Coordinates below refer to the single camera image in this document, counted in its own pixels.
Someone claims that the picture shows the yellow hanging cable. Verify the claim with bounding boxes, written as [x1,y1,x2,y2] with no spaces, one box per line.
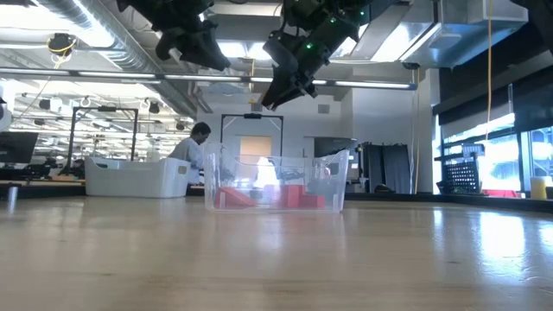
[486,0,494,143]

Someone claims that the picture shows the red wedge block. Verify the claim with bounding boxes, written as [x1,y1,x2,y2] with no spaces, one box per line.
[213,186,259,211]

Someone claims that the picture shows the dark curtains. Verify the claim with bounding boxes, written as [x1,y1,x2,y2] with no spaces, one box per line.
[360,141,412,195]

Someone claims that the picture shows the person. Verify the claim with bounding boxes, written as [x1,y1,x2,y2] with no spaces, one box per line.
[167,121,213,186]

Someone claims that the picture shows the black gantry frame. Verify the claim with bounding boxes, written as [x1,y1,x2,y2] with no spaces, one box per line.
[70,106,140,175]
[219,112,285,163]

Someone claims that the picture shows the red cube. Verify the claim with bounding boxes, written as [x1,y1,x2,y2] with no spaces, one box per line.
[280,184,307,210]

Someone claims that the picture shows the black monitor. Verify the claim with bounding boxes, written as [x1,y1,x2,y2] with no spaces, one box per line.
[0,130,40,165]

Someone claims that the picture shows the clear plastic bin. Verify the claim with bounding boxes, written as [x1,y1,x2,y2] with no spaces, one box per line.
[202,142,351,214]

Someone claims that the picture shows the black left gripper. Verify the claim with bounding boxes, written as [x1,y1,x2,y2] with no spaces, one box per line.
[116,0,232,73]

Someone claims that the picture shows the black perforated crate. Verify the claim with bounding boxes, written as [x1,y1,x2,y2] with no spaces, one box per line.
[435,143,486,194]

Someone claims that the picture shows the black aluminium table frame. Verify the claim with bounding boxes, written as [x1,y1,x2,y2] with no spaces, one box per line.
[0,181,553,213]

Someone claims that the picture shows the yellow cylinder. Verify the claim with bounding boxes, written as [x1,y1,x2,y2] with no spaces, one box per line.
[530,175,553,201]

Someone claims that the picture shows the yellow cable reel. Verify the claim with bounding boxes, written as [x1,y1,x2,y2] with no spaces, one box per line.
[46,32,79,58]

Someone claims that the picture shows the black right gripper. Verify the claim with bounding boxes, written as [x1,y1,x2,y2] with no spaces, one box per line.
[261,0,372,110]

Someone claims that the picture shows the small white handled bin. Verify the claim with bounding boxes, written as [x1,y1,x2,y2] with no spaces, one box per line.
[84,155,192,200]

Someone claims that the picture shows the pale wooden door panel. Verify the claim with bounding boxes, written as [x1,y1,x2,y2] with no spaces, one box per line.
[238,135,273,165]

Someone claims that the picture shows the black screen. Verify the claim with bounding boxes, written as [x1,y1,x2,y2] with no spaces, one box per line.
[313,136,359,159]

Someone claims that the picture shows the grey ventilation unit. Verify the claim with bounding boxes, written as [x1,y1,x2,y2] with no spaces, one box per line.
[439,0,530,26]

